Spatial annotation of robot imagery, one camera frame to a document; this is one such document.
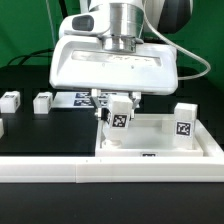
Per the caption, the white L-shaped obstacle fence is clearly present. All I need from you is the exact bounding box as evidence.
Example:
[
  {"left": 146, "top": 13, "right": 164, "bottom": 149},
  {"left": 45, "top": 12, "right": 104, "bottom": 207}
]
[{"left": 0, "top": 123, "right": 224, "bottom": 183}]

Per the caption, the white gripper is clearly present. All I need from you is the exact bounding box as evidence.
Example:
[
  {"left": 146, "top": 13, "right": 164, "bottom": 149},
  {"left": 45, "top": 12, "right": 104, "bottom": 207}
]
[{"left": 49, "top": 13, "right": 178, "bottom": 120}]

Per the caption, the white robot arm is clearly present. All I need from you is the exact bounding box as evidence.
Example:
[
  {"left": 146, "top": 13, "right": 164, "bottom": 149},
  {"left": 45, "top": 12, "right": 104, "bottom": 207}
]
[{"left": 49, "top": 0, "right": 178, "bottom": 95}]

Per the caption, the white block at left edge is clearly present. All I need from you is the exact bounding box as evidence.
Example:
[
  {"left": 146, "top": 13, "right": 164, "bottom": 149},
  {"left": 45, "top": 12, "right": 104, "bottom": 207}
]
[{"left": 0, "top": 118, "right": 4, "bottom": 139}]

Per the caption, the white square table top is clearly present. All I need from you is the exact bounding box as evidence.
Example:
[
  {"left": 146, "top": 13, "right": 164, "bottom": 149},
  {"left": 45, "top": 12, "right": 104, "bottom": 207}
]
[{"left": 95, "top": 114, "right": 203, "bottom": 157}]

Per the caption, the white marker base plate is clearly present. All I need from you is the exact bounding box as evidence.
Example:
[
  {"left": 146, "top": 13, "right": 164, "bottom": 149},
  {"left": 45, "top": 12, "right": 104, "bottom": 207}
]
[{"left": 50, "top": 91, "right": 118, "bottom": 109}]

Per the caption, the black cable bundle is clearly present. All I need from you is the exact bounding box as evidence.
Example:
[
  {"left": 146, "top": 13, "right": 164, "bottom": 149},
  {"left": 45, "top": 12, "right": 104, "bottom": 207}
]
[{"left": 7, "top": 48, "right": 56, "bottom": 66}]

